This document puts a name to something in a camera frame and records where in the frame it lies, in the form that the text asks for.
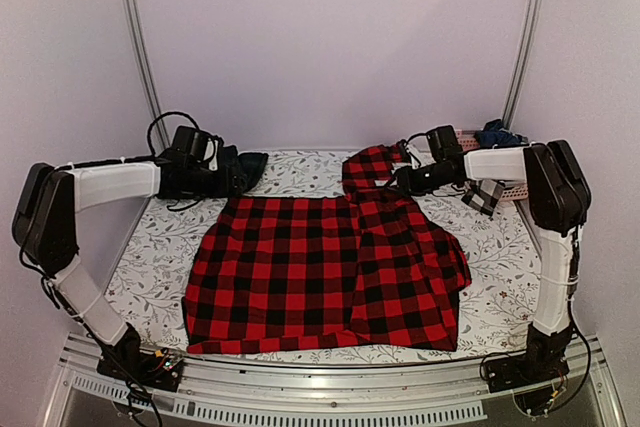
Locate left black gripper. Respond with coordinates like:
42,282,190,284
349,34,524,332
187,165,246,201

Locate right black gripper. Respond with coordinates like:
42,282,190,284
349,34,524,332
384,161,453,196

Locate dark green plaid skirt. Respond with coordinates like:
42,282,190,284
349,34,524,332
156,146,268,200

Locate red black plaid shirt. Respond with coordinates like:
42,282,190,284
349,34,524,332
183,144,471,354

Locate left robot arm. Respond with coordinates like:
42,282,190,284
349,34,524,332
11,113,256,381

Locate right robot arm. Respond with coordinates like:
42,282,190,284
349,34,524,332
385,125,591,344

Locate grey white plaid cloth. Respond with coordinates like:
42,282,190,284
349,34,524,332
461,179,505,217

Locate dark blue garment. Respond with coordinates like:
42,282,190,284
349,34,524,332
474,119,529,148

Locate pink plastic basket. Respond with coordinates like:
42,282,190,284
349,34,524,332
455,129,528,202

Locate floral patterned table mat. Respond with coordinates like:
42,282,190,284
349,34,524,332
105,150,541,365

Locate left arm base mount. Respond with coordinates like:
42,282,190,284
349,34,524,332
96,338,184,392

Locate front aluminium rail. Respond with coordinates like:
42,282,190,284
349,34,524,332
41,334,631,426

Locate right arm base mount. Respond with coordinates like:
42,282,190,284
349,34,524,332
479,347,569,418

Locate left aluminium frame post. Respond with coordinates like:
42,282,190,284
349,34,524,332
122,0,162,120

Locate aluminium frame post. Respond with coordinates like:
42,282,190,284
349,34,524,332
122,0,162,120
502,0,543,127

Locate right aluminium frame post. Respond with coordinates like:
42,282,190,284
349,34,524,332
502,0,543,127

